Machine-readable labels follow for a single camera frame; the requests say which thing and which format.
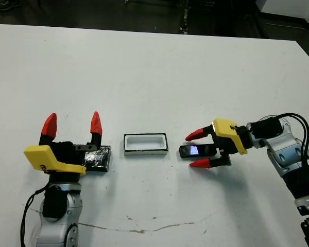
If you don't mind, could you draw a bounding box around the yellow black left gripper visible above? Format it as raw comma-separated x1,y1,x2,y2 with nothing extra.
23,111,103,177

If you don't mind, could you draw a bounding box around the white lined camera box base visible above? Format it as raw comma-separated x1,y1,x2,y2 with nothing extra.
123,133,168,157

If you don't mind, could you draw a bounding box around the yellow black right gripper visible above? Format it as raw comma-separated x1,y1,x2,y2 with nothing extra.
185,118,253,169

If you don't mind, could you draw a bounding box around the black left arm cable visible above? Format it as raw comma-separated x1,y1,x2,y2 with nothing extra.
20,187,50,247

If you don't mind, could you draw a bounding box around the dark shoe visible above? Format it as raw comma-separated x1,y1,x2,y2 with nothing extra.
0,0,24,11

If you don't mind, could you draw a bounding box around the black glossy depth camera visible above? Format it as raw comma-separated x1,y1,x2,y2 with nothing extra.
179,145,218,159

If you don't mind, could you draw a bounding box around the glossy black box lid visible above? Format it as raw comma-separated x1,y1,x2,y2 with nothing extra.
83,144,112,172

